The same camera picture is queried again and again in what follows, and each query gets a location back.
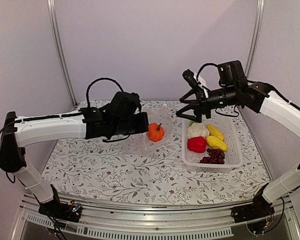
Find white toy cauliflower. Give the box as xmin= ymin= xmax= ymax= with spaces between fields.
xmin=187 ymin=122 xmax=210 ymax=139

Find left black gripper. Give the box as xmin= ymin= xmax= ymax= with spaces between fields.
xmin=111 ymin=111 xmax=149 ymax=136

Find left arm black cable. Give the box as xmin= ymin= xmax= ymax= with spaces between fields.
xmin=85 ymin=77 xmax=125 ymax=111

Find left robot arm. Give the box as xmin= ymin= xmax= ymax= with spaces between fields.
xmin=0 ymin=91 xmax=149 ymax=217

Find orange toy pumpkin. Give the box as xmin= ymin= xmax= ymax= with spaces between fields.
xmin=147 ymin=123 xmax=165 ymax=142

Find clear zip top bag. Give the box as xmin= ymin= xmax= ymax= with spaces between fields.
xmin=121 ymin=103 xmax=173 ymax=156

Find left aluminium frame post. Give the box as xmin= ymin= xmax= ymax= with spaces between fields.
xmin=46 ymin=0 xmax=78 ymax=107

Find floral table mat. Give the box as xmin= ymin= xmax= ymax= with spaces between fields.
xmin=42 ymin=101 xmax=270 ymax=205

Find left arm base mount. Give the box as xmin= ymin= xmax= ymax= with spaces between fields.
xmin=38 ymin=196 xmax=82 ymax=223

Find aluminium frame post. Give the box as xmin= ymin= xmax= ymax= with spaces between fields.
xmin=245 ymin=0 xmax=265 ymax=78
xmin=46 ymin=0 xmax=78 ymax=107

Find red toy bell pepper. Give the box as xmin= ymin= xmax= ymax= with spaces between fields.
xmin=187 ymin=136 xmax=207 ymax=153

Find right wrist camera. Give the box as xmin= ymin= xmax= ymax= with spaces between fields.
xmin=182 ymin=69 xmax=209 ymax=98

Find front aluminium rail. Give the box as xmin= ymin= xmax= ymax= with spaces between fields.
xmin=10 ymin=193 xmax=300 ymax=240

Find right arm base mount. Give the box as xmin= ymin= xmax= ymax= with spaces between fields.
xmin=230 ymin=195 xmax=275 ymax=235

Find dark red toy grapes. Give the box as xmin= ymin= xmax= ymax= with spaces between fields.
xmin=200 ymin=148 xmax=225 ymax=165

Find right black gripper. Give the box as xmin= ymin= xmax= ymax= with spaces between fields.
xmin=176 ymin=84 xmax=238 ymax=123

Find right aluminium frame post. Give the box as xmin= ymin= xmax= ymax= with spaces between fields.
xmin=245 ymin=0 xmax=265 ymax=78

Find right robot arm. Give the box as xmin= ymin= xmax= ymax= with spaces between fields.
xmin=176 ymin=60 xmax=300 ymax=218

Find white plastic basket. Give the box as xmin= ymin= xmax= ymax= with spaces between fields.
xmin=181 ymin=115 xmax=243 ymax=173

